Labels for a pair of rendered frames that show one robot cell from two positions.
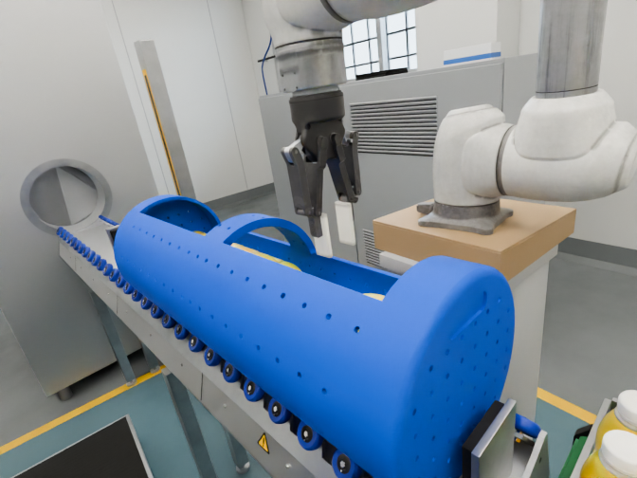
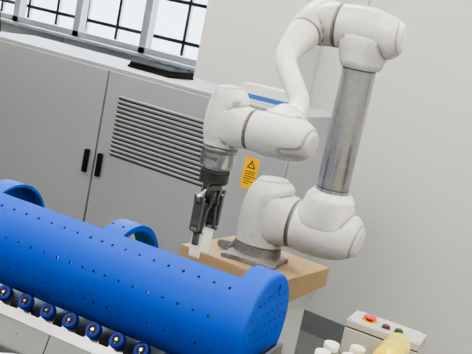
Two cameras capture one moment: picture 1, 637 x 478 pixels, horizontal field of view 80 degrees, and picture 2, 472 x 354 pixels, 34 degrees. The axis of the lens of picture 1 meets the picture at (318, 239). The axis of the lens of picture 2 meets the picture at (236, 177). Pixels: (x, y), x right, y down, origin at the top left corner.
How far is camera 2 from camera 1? 1.49 m
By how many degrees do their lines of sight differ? 27
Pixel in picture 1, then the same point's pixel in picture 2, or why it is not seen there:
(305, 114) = (212, 180)
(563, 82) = (331, 185)
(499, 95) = not seen: hidden behind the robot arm
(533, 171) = (307, 233)
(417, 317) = (258, 284)
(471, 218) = (261, 258)
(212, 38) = not seen: outside the picture
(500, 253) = not seen: hidden behind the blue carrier
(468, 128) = (272, 194)
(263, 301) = (168, 272)
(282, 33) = (214, 142)
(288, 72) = (210, 158)
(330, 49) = (233, 155)
